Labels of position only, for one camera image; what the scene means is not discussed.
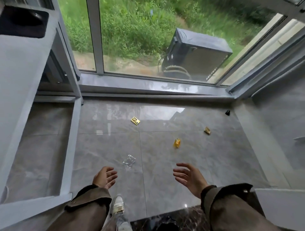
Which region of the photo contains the person's left hand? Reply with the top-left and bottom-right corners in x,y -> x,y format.
92,166 -> 118,190

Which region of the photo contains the person's right hand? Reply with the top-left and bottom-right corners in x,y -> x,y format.
173,163 -> 209,199

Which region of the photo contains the person's right forearm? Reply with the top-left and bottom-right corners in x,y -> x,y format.
201,183 -> 290,231

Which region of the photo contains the person's left forearm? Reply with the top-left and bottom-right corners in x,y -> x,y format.
45,184 -> 112,231

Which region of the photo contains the clear plastic wrapper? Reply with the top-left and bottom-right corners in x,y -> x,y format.
122,155 -> 136,169

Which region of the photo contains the white shoe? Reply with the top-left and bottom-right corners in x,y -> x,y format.
110,195 -> 125,215

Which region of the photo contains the light jeans leg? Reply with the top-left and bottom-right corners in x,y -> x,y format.
102,210 -> 133,231

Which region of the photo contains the black marble threshold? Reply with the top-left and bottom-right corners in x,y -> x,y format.
130,205 -> 210,231

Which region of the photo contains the dark outdoor air conditioner unit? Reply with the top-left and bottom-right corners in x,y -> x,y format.
161,28 -> 233,81

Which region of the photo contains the grey counter cabinet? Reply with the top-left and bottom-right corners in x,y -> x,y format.
0,0 -> 84,231

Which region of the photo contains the black sink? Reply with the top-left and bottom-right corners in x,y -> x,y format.
0,5 -> 49,39

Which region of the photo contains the grey window frame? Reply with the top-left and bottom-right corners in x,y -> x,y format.
51,0 -> 305,100

